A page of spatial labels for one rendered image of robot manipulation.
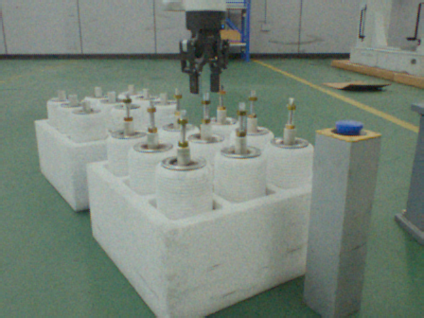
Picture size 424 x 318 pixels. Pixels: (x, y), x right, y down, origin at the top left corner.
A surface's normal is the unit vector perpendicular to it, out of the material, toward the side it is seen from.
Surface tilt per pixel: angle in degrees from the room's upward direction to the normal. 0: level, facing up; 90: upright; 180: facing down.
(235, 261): 90
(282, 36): 90
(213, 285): 90
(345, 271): 90
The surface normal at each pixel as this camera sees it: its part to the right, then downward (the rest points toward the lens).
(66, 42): 0.07, 0.30
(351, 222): 0.55, 0.26
